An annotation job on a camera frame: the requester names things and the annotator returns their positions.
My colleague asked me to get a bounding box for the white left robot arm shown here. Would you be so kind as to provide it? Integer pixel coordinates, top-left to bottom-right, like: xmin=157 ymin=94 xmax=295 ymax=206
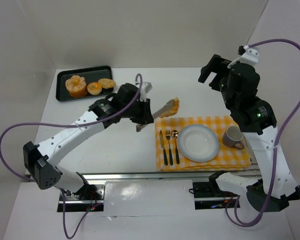
xmin=23 ymin=83 xmax=154 ymax=199

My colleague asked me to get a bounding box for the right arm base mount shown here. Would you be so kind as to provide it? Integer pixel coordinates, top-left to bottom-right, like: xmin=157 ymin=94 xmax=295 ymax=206
xmin=188 ymin=182 xmax=237 ymax=210

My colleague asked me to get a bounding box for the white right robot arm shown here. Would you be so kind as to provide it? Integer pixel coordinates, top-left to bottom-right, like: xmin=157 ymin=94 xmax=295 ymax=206
xmin=198 ymin=54 xmax=300 ymax=212

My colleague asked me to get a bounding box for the yellow checkered cloth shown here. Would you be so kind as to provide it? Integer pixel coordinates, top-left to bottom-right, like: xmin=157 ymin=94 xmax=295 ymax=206
xmin=154 ymin=115 xmax=251 ymax=172

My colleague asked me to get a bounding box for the orange fluted cake bread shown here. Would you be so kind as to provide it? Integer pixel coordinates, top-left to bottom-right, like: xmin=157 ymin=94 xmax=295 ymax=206
xmin=65 ymin=75 xmax=88 ymax=98

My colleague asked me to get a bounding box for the gold knife black handle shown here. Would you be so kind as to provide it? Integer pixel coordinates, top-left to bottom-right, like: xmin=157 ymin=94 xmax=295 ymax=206
xmin=159 ymin=130 xmax=168 ymax=166

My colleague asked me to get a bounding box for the gold spoon black handle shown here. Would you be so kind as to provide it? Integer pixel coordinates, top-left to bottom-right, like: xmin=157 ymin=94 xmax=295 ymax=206
xmin=171 ymin=130 xmax=180 ymax=165

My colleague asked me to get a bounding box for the small oval bread roll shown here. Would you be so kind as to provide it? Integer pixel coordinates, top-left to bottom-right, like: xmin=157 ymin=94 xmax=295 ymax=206
xmin=98 ymin=78 xmax=116 ymax=89

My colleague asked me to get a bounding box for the aluminium rail front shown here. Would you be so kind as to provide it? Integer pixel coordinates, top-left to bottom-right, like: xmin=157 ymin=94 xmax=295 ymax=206
xmin=83 ymin=172 xmax=213 ymax=181

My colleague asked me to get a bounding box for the gold fork black handle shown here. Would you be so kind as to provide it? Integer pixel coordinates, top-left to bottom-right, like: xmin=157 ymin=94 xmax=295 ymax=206
xmin=165 ymin=129 xmax=174 ymax=166

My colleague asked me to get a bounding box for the round donut bread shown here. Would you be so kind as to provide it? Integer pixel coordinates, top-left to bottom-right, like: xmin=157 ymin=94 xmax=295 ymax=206
xmin=86 ymin=82 xmax=103 ymax=96

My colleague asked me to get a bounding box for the black baking tray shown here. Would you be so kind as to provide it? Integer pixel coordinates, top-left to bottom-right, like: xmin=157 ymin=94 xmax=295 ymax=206
xmin=55 ymin=65 xmax=114 ymax=102

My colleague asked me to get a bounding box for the white blue-rimmed plate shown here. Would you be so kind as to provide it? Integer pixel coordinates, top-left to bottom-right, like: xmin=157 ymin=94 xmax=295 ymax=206
xmin=177 ymin=124 xmax=220 ymax=163

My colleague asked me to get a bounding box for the long golden bread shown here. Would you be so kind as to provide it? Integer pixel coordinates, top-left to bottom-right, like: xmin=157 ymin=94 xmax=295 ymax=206
xmin=158 ymin=97 xmax=180 ymax=118

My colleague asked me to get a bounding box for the purple mug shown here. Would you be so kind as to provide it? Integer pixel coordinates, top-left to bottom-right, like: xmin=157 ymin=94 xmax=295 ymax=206
xmin=222 ymin=126 xmax=245 ymax=150

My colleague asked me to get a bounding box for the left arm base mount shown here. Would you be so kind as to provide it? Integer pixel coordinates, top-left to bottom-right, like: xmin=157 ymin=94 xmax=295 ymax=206
xmin=57 ymin=183 xmax=106 ymax=213

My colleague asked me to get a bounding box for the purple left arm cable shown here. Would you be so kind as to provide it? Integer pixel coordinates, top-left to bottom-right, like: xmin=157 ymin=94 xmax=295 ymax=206
xmin=0 ymin=73 xmax=143 ymax=240

